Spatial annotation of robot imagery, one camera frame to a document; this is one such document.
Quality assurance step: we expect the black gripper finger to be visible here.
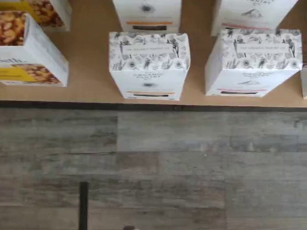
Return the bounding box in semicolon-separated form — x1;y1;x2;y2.
80;182;89;230

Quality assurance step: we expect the white box yellow-orange strip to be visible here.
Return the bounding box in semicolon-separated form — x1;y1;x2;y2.
108;31;191;101
112;0;182;33

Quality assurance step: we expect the black metal shelf unit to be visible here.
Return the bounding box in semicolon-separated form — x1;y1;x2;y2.
0;100;307;112

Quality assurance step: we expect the wooden shelf board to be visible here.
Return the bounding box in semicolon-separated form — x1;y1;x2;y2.
0;0;307;104

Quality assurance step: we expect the white nut box front left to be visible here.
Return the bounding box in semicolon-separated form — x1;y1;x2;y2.
0;11;70;87

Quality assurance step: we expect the white nut box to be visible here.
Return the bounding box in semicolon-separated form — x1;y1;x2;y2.
25;0;73;32
0;11;70;87

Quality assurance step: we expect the white nut box back left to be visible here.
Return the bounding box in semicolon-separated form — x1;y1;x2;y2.
25;0;73;32

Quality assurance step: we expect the white box pink strip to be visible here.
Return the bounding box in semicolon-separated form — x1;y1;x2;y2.
204;28;302;98
210;0;299;37

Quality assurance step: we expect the white box green strip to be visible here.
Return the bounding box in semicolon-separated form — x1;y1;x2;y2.
300;43;307;99

